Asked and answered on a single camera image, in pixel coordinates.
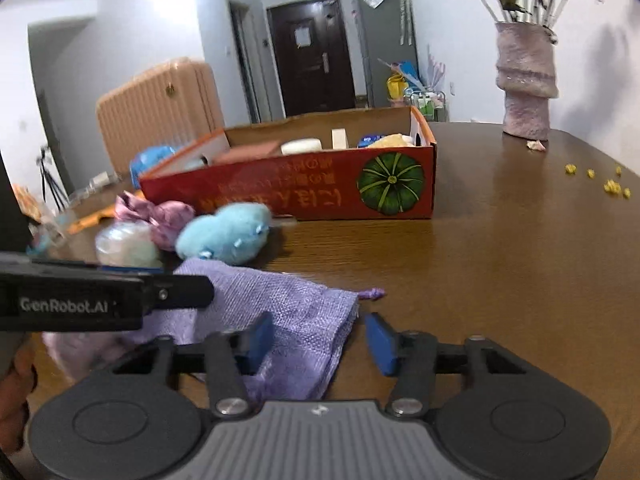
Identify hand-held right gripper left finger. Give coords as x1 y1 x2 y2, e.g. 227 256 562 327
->
112 311 276 418

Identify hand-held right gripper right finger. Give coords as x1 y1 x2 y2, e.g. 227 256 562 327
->
364 312 528 418

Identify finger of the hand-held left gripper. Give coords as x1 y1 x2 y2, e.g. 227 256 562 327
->
142 275 216 313

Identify purple mesh drawstring bag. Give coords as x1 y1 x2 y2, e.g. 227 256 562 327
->
172 260 386 401

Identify lavender fluffy towel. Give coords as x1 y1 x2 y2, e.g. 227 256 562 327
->
42 330 166 386

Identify pale green bath pouf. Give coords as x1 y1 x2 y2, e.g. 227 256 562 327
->
95 220 163 268

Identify purple plush ball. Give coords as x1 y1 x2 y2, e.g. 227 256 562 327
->
114 192 196 251

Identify light blue plush toy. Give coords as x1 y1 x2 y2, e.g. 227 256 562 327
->
175 203 273 264

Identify orange cardboard box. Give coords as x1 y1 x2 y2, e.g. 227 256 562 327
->
139 106 437 222

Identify white round sponge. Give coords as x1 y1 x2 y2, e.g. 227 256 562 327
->
280 138 322 156

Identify yellow and white plush toy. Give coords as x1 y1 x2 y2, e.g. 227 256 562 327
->
367 132 419 148

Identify person's left hand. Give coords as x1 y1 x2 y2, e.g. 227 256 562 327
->
0 345 37 456

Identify orange cloth strip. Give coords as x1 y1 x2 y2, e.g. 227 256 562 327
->
67 207 118 235

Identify black tripod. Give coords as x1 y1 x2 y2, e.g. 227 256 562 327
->
35 145 68 211

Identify blue wet wipes pack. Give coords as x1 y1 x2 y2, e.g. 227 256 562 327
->
130 145 186 183

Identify pink ribbed suitcase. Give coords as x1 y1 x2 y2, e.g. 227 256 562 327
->
96 57 226 181

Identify side room door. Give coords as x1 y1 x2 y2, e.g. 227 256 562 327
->
227 0 261 123

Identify yellow bag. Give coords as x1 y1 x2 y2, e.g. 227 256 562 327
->
387 75 408 106

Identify dark brown entrance door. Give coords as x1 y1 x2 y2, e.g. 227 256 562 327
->
266 0 357 117

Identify scattered yellow flower bits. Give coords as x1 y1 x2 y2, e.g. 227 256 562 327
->
565 162 631 200

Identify purple decorative branches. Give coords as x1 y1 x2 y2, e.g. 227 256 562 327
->
427 45 446 91

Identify grey refrigerator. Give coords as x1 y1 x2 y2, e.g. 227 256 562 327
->
351 0 421 108

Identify pink textured vase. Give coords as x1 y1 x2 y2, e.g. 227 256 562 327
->
495 22 560 140

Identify wire rack with bottles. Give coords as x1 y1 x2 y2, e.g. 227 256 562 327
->
404 89 447 122

